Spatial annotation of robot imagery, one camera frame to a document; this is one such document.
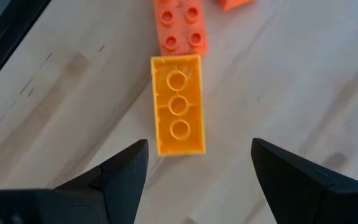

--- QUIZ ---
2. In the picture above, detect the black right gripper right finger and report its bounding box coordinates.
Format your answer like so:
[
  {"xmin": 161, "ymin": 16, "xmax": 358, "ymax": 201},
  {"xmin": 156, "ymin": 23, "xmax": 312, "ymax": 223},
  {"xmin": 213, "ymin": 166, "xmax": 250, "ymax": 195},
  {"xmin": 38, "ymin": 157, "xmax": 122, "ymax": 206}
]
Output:
[{"xmin": 250, "ymin": 138, "xmax": 358, "ymax": 224}]

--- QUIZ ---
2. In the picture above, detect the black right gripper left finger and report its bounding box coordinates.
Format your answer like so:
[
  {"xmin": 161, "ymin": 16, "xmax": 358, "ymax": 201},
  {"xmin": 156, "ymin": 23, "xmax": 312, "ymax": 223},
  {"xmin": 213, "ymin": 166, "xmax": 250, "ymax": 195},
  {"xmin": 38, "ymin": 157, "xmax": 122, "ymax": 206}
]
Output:
[{"xmin": 0, "ymin": 139, "xmax": 150, "ymax": 224}]

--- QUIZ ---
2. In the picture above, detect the yellow-orange toy brick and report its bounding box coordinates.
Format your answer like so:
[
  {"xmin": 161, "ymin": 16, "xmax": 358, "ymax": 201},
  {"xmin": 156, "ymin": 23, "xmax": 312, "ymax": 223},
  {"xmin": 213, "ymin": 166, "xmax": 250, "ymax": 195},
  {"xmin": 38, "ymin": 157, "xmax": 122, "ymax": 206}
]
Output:
[{"xmin": 150, "ymin": 54, "xmax": 206, "ymax": 157}]

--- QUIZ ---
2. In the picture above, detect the orange-red toy brick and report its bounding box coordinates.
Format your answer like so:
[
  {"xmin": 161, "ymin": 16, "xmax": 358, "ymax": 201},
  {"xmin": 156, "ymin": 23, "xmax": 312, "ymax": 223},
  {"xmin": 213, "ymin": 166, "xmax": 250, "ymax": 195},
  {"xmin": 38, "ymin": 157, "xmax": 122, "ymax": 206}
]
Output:
[
  {"xmin": 218, "ymin": 0, "xmax": 254, "ymax": 12},
  {"xmin": 153, "ymin": 0, "xmax": 209, "ymax": 57}
]

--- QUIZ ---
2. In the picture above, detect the black aluminium table frame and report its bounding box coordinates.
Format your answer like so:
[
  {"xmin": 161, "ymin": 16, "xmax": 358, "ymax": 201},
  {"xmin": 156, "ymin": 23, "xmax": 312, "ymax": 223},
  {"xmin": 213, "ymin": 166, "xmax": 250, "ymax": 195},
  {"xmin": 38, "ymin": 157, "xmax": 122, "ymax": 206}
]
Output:
[{"xmin": 0, "ymin": 0, "xmax": 53, "ymax": 98}]

